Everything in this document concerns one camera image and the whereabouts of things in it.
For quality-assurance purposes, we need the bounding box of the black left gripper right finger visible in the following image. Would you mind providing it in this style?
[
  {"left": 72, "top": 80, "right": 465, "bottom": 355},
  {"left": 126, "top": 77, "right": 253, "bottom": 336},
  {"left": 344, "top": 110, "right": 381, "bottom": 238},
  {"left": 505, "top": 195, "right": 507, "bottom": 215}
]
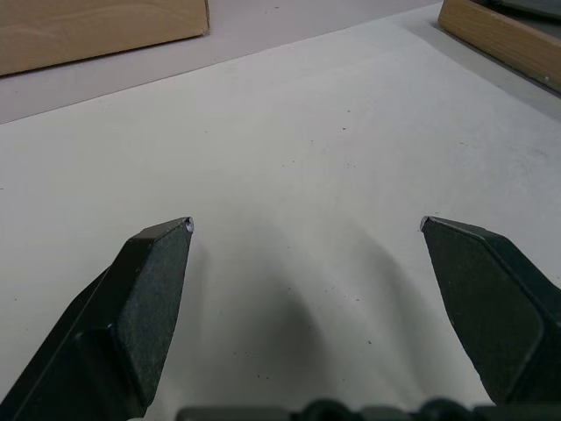
[{"left": 419, "top": 215, "right": 561, "bottom": 410}]

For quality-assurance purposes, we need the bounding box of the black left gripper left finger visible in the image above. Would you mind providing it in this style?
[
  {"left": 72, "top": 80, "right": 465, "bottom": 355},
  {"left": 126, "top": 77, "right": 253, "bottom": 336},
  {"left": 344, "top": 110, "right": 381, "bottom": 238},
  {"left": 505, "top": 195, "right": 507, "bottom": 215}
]
[{"left": 0, "top": 216, "right": 195, "bottom": 421}]

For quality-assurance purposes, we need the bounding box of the light wooden box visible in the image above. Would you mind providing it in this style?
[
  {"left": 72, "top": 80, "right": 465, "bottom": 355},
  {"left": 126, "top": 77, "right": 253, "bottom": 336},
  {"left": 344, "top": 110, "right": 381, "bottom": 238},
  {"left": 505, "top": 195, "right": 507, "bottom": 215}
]
[{"left": 0, "top": 0, "right": 210, "bottom": 77}]

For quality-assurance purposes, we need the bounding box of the wooden tray with dark inside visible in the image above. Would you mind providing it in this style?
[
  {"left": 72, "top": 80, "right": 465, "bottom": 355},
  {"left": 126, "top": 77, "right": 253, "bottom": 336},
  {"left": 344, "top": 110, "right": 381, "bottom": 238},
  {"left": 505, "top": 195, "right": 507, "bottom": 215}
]
[{"left": 437, "top": 0, "right": 561, "bottom": 95}]

